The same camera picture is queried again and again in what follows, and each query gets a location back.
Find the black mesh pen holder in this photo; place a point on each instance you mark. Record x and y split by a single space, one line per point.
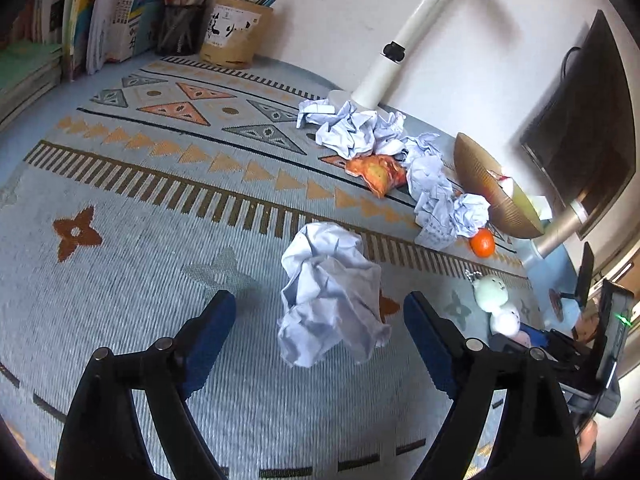
180 30

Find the white plush toy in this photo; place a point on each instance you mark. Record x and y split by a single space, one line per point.
505 322

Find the white desk lamp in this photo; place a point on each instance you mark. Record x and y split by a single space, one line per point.
410 35

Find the row of upright books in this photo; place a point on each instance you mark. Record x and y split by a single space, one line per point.
110 10

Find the black flat screen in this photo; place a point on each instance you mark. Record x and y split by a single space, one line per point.
580 125

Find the gold thermos tumbler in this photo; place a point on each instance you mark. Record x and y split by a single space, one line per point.
557 230

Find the stack of green notebooks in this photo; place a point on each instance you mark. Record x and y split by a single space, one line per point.
27 75

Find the orange snack packet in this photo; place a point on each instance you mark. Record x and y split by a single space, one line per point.
377 172

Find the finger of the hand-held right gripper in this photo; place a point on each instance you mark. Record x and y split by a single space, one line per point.
560 345

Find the large paper ball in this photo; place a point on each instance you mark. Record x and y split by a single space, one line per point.
330 290

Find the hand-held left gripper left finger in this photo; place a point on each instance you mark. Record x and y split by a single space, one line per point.
215 340

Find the gold woven bowl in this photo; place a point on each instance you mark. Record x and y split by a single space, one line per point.
492 195

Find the beige cylindrical pen holder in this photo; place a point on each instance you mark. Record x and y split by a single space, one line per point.
232 32

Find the pink plush toy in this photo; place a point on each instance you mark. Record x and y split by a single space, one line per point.
525 338

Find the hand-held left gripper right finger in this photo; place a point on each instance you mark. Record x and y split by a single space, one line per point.
430 345

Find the pale green plush toy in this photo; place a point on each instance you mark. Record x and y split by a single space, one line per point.
487 292

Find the brown round object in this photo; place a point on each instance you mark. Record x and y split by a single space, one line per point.
555 302

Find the pile of papers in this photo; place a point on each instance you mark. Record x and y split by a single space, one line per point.
430 185

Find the patterned blue table mat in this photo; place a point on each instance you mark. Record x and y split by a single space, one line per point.
150 260

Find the orange tangerine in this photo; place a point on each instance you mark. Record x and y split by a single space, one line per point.
482 243

